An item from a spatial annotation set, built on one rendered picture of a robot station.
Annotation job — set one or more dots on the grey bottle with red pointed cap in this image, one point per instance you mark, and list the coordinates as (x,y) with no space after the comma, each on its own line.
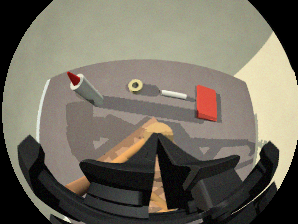
(82,87)

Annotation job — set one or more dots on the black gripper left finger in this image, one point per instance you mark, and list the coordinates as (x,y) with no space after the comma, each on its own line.
(136,174)

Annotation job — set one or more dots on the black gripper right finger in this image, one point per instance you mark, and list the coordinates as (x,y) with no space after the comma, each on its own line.
(180,171)

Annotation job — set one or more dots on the white cylindrical rod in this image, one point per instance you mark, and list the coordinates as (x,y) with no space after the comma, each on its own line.
(173,94)

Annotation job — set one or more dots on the tan wooden stool seat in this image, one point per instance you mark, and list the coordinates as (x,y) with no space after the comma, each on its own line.
(127,143)

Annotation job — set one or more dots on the tan wooden stool leg frame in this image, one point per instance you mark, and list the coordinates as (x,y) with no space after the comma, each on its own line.
(81,185)

